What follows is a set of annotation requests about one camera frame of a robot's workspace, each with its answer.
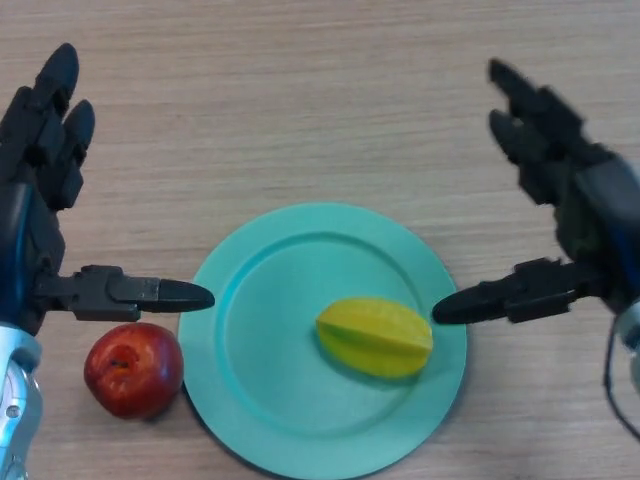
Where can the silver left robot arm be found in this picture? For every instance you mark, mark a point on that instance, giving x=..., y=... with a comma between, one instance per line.
x=15, y=400

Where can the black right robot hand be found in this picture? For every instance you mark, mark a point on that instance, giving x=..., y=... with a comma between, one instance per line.
x=600, y=215

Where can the yellow starfruit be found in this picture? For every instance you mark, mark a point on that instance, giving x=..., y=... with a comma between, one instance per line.
x=375, y=337

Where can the red apple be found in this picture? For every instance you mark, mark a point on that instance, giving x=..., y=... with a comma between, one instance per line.
x=132, y=370

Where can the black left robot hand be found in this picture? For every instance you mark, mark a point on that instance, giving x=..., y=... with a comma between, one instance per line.
x=25, y=240

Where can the green round plate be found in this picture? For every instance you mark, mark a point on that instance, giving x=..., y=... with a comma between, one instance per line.
x=270, y=375

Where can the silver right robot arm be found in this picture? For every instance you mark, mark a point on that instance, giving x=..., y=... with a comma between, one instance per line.
x=631, y=330

